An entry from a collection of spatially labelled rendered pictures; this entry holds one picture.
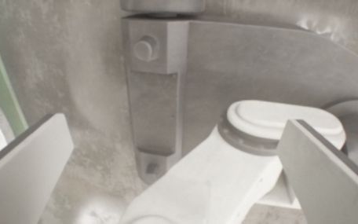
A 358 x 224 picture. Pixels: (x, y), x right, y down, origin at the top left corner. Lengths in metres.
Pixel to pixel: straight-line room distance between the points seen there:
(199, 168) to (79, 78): 0.63
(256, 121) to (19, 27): 0.86
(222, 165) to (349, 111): 0.34
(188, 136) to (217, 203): 0.32
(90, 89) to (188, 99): 0.44
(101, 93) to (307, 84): 0.66
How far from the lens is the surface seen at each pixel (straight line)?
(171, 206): 0.23
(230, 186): 0.30
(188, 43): 0.46
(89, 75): 0.80
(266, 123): 0.36
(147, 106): 0.52
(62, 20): 0.80
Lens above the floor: 0.61
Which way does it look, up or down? 57 degrees down
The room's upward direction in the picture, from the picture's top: 159 degrees counter-clockwise
